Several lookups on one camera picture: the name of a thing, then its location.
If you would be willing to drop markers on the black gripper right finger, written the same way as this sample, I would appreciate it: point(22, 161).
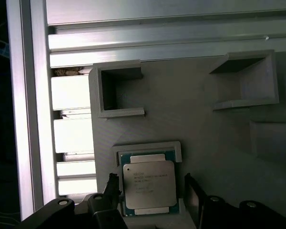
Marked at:
point(214, 214)

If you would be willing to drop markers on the silver CPU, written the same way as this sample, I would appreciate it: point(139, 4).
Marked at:
point(149, 186)

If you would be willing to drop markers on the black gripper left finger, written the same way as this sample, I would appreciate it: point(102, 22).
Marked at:
point(105, 210)

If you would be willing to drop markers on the grey plastic parts rack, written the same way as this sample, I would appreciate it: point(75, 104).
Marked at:
point(181, 107)

